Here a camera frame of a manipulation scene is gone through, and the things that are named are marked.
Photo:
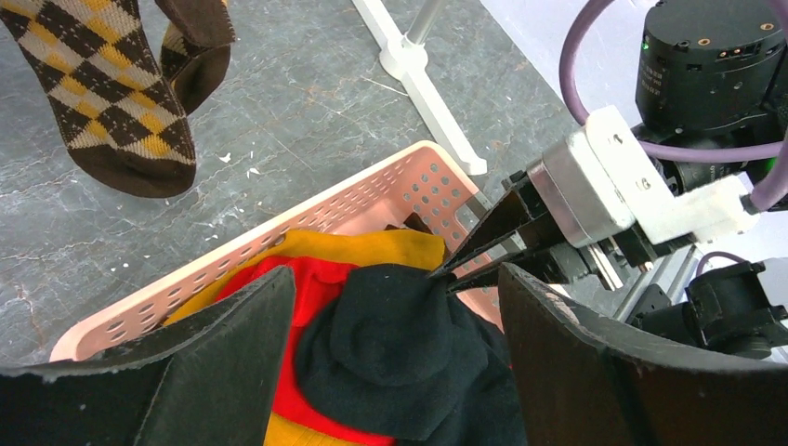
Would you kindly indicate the pink perforated plastic basket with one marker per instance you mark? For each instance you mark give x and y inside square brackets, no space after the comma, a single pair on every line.
[421,180]

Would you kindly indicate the black sock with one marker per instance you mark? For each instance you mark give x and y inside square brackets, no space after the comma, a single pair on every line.
[397,354]

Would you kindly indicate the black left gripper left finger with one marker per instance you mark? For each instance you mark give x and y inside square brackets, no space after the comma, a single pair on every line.
[208,379]

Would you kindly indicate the red cloth in basket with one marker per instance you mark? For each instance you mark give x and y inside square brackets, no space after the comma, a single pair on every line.
[293,419]

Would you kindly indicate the argyle brown yellow sock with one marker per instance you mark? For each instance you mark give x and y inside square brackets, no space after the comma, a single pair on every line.
[119,118]

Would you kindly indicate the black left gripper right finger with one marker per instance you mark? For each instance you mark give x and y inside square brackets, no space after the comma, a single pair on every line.
[586,379]

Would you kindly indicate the white metal drying rack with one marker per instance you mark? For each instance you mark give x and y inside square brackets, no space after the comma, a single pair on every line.
[404,57]

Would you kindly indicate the yellow cloth in basket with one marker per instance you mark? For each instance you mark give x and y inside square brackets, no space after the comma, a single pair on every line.
[403,247]

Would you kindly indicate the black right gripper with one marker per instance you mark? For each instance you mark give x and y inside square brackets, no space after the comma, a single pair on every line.
[609,246]

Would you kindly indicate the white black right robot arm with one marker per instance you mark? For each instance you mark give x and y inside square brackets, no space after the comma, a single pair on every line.
[707,159]

